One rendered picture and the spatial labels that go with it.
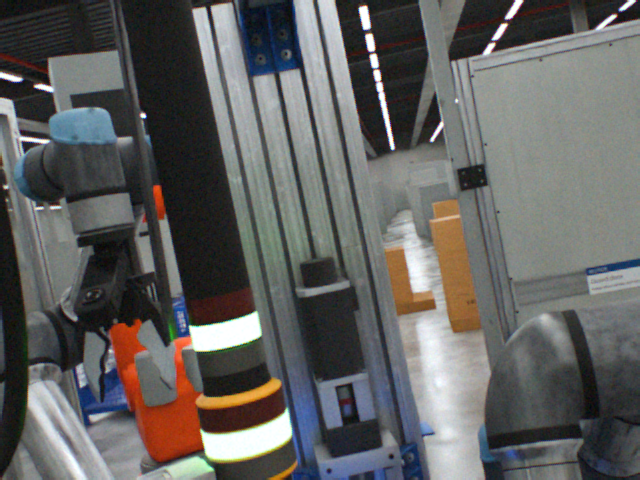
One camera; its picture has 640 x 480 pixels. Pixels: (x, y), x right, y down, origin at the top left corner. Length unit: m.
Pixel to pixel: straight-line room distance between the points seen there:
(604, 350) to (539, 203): 1.45
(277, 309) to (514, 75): 1.23
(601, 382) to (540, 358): 0.06
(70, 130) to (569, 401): 0.64
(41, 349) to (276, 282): 0.40
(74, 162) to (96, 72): 3.45
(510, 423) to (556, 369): 0.07
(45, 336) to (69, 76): 3.17
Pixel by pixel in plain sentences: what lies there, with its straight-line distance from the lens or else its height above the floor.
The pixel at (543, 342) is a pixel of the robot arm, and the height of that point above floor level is 1.48.
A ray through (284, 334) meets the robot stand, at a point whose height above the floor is 1.45.
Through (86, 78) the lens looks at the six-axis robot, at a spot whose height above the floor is 2.63.
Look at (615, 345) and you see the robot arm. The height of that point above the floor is 1.47.
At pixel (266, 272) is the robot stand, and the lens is 1.23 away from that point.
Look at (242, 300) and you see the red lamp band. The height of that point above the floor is 1.62.
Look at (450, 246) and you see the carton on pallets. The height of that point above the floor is 0.93.
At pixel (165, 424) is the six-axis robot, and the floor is 0.60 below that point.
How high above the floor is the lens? 1.66
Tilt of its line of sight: 3 degrees down
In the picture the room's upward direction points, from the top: 12 degrees counter-clockwise
